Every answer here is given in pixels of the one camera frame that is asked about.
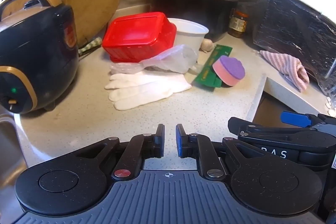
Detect white glove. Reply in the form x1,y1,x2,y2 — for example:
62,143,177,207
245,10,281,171
109,81,192,111
104,72,184,90

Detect black box appliance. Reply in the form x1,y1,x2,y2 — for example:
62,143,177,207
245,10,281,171
151,0,241,41

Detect white bowl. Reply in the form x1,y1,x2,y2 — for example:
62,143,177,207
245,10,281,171
167,18,209,52

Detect red plastic container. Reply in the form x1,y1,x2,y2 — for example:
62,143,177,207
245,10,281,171
102,12,177,63

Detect garlic bulb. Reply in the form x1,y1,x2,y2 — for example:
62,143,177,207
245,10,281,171
201,38,214,52

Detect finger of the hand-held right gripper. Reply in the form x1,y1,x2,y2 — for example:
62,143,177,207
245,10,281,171
227,117,326,150
280,111,319,128

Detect white garlic cloves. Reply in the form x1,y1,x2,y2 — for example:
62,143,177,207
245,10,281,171
325,96,336,117

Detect green packet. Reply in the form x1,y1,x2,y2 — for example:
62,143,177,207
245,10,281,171
192,45,233,89

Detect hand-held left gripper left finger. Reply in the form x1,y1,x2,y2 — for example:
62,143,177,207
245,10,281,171
71,124,165,180

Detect pink striped cloth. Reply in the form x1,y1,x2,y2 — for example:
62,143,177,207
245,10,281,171
259,50,310,92

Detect glass jar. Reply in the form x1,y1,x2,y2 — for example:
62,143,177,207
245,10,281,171
227,10,248,39

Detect dark blue rice cooker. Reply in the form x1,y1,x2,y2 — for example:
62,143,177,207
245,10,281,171
0,0,79,115

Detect green checkered cloth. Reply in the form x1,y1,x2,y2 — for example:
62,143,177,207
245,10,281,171
79,37,102,56

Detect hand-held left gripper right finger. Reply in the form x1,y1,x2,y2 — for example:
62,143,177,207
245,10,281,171
175,123,253,179

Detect clear plastic bag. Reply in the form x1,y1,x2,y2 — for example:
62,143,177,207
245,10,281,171
110,45,202,74

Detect pink purple sponge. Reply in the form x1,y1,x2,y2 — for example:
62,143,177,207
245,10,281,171
212,55,245,87

